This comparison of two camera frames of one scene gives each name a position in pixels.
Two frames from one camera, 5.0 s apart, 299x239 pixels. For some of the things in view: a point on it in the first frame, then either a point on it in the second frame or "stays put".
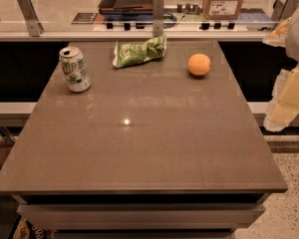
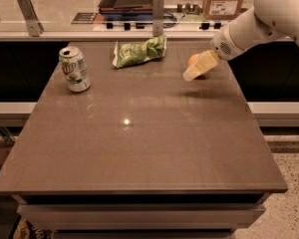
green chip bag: (137, 53) stays put
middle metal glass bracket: (157, 13) stays put
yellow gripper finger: (290, 97) → (224, 46)
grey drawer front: (141, 216) stays put
